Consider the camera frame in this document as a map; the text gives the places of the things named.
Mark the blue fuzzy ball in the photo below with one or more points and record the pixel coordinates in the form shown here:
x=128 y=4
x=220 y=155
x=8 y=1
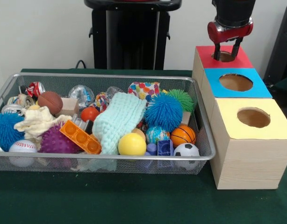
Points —
x=163 y=112
x=5 y=130

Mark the brown toy football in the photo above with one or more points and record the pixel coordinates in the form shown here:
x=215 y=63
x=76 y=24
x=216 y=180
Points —
x=50 y=102

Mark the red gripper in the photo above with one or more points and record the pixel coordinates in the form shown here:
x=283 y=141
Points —
x=230 y=33

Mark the wooden box with three holes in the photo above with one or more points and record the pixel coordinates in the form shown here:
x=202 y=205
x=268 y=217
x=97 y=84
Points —
x=248 y=163

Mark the small orange basketball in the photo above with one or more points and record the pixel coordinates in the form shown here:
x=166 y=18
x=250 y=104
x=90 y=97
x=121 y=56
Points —
x=182 y=135

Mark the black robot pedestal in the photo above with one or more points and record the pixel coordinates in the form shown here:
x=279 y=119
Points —
x=129 y=35

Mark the mint green knitted cloth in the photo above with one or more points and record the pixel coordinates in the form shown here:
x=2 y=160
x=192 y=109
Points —
x=117 y=119

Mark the green fuzzy ball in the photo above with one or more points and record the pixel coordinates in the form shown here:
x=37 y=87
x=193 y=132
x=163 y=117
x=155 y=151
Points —
x=184 y=100

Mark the yellow ball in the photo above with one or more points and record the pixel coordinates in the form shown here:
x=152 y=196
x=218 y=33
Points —
x=131 y=144

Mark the shallow clear mesh bin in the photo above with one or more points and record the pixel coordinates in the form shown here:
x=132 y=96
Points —
x=64 y=164

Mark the purple spiky ball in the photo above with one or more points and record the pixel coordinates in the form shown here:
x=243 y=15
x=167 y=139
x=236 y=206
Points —
x=54 y=141

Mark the dark green table cloth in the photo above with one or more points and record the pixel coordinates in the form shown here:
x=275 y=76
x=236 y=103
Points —
x=286 y=85
x=134 y=200

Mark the white baseball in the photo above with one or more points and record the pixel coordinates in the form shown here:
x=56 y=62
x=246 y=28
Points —
x=22 y=147

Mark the black and white soccer ball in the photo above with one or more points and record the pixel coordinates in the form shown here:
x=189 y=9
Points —
x=187 y=150

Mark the orange plastic block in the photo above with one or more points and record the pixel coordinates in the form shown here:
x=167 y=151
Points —
x=80 y=137

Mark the multicoloured knotted fabric toy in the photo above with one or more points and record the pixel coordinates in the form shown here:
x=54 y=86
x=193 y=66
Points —
x=102 y=100

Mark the black upright panel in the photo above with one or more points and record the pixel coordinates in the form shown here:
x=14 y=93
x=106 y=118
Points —
x=282 y=46

